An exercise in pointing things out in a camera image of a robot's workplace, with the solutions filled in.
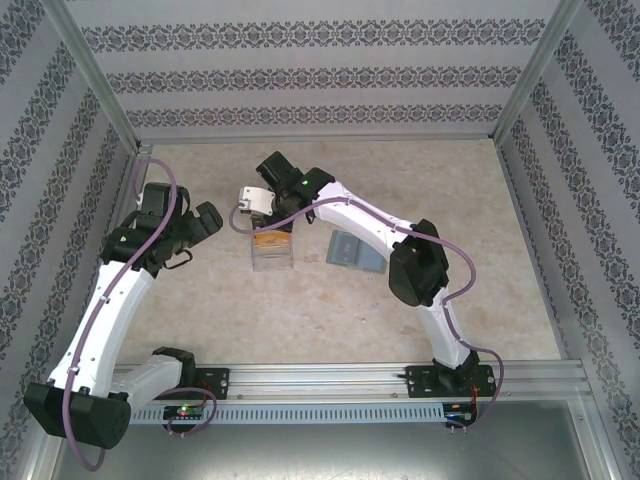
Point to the grey-blue box lid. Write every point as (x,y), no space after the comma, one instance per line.
(372,260)

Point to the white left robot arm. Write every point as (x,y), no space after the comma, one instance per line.
(120,300)

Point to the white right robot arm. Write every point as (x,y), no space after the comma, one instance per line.
(365,227)

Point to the clear acrylic card box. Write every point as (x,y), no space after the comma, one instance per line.
(272,262)

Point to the grey metal shelf plate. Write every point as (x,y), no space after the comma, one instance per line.
(320,455)

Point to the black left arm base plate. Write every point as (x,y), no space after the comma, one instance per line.
(215,382)

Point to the aluminium frame post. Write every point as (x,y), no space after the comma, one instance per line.
(537,70)
(90,70)

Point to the long aluminium base rail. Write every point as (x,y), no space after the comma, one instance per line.
(320,380)

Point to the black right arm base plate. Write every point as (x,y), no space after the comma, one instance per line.
(425,382)

